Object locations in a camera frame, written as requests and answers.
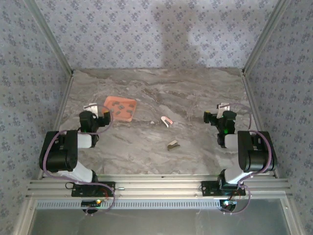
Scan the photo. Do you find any pink plastic tray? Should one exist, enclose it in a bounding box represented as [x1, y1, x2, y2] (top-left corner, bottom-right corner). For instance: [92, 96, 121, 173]
[103, 95, 137, 122]

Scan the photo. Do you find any pink white clip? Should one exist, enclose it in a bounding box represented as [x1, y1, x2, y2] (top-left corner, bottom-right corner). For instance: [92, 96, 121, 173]
[160, 116, 175, 128]

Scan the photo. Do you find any small circuit board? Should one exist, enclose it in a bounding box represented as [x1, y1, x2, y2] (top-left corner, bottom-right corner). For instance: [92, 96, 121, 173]
[81, 199, 103, 208]
[219, 198, 238, 212]

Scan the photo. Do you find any grey metal panel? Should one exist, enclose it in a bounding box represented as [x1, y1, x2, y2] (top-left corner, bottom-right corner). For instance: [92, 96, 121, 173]
[31, 208, 291, 235]

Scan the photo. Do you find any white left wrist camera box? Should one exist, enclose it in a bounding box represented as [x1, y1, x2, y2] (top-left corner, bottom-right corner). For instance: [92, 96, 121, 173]
[83, 103, 99, 118]

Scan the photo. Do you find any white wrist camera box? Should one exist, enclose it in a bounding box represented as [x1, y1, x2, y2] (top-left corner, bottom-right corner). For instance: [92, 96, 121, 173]
[83, 103, 99, 118]
[217, 102, 230, 118]

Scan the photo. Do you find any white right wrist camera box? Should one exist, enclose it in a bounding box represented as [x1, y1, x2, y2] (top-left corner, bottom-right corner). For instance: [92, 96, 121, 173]
[217, 102, 230, 118]

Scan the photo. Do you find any aluminium table side rail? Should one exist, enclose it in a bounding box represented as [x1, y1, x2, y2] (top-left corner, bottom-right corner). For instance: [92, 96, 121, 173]
[241, 72, 279, 178]
[38, 72, 75, 178]

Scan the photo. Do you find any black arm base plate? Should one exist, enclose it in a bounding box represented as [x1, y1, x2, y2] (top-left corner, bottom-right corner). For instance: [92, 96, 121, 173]
[70, 181, 116, 198]
[200, 180, 246, 197]

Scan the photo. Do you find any slanted aluminium frame post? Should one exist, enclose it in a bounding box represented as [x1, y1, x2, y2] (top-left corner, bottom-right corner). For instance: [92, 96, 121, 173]
[24, 0, 75, 75]
[241, 0, 293, 75]

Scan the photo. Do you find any wide aluminium base rail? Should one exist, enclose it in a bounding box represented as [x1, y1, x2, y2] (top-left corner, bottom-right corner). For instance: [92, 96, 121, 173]
[24, 174, 293, 199]

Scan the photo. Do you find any grey slotted cable duct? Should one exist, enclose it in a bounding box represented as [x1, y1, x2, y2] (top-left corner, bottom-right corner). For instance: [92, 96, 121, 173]
[36, 198, 222, 210]

